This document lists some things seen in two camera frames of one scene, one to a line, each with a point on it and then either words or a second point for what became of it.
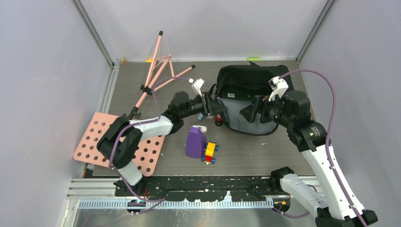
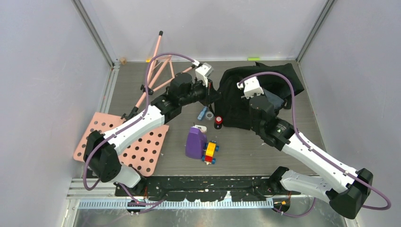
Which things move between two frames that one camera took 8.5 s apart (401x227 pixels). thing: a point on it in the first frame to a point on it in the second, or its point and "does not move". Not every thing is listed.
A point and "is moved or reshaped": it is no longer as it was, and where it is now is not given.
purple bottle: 196,141 does not move
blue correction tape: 200,117 does not move
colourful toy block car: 210,148 does not move
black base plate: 203,188 does not move
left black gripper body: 196,107 to 198,92
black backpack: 237,87 is moved or reshaped
